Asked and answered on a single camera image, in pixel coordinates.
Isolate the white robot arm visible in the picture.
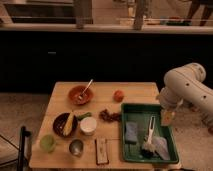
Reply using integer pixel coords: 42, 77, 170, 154
157, 63, 213, 130

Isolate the white paper cup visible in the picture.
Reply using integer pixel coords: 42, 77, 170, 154
80, 117, 97, 135

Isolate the small metal cup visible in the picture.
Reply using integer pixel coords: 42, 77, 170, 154
69, 139, 84, 157

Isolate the green plastic cup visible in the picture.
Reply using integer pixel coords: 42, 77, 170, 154
40, 134, 56, 153

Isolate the grey cloth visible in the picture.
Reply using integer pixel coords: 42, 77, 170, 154
152, 136, 170, 160

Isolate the green plastic tray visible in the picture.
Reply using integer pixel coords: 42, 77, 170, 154
121, 103, 179, 164

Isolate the blue sponge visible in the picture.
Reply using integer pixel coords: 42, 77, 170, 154
125, 122, 138, 144

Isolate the white dish brush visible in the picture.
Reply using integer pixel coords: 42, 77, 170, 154
141, 116, 155, 158

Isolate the dark red grapes bunch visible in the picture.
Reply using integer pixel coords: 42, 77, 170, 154
99, 109, 121, 122

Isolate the brown rectangular block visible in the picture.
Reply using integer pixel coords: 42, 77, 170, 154
95, 138, 109, 165

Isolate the green cucumber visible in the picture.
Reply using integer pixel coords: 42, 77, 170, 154
77, 112, 92, 121

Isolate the metal spoon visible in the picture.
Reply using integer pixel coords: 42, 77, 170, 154
78, 79, 93, 100

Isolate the yellow corn cob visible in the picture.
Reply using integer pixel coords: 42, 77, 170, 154
63, 113, 74, 136

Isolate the dark brown bowl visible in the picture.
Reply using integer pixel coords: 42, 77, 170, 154
53, 113, 78, 138

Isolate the black chair frame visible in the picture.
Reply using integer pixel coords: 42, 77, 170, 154
17, 126, 32, 171

